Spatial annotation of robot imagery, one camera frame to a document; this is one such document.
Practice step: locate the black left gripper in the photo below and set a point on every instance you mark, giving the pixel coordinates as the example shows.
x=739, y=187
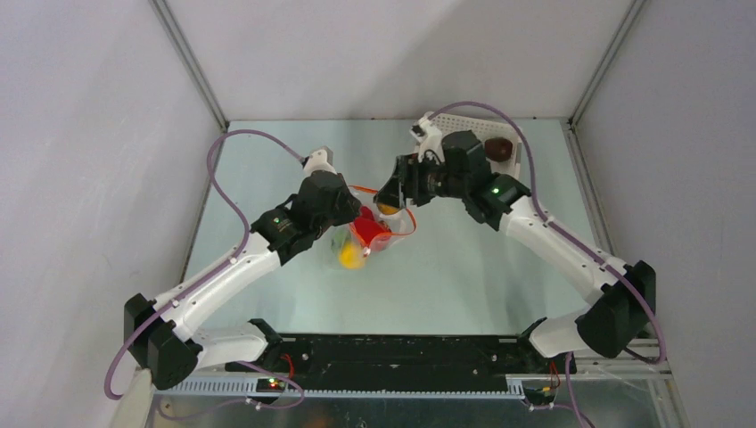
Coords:
x=351, y=207

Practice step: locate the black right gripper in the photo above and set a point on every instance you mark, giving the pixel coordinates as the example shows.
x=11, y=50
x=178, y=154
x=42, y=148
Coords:
x=402, y=182

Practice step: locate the brown toy kiwi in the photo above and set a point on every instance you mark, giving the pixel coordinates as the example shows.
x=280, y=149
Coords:
x=387, y=210

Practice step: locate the green toy watermelon ball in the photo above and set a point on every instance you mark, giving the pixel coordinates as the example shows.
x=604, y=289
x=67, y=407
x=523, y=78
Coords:
x=339, y=238

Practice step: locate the red toy wax apple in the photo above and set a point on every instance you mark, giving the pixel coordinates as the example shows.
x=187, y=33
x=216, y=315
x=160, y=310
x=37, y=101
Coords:
x=366, y=232

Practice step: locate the clear zip bag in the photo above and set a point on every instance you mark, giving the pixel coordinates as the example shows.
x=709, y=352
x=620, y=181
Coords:
x=402, y=225

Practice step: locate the yellow green toy mango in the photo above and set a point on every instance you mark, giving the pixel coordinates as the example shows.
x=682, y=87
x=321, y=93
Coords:
x=350, y=256

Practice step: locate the dark purple toy plum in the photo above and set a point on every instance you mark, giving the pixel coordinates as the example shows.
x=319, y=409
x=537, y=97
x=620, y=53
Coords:
x=498, y=149

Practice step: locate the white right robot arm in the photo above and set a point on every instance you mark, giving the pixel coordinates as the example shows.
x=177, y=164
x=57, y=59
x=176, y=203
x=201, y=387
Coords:
x=618, y=295

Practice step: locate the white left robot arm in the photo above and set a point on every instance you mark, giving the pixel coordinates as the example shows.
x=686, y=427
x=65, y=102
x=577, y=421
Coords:
x=164, y=334

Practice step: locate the white perforated plastic basket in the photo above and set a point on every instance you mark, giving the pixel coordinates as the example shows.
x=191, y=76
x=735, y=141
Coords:
x=485, y=130

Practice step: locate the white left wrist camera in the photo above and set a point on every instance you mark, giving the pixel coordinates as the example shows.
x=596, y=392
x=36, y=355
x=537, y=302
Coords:
x=321, y=159

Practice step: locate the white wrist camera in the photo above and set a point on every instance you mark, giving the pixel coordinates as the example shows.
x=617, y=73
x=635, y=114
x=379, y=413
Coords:
x=321, y=159
x=428, y=138

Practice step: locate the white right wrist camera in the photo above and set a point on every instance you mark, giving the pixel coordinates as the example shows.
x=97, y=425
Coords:
x=428, y=138

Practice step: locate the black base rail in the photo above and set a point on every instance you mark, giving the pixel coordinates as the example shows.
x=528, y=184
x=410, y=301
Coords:
x=371, y=362

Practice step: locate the grey slotted cable duct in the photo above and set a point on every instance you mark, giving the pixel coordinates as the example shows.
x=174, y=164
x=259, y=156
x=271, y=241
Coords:
x=260, y=387

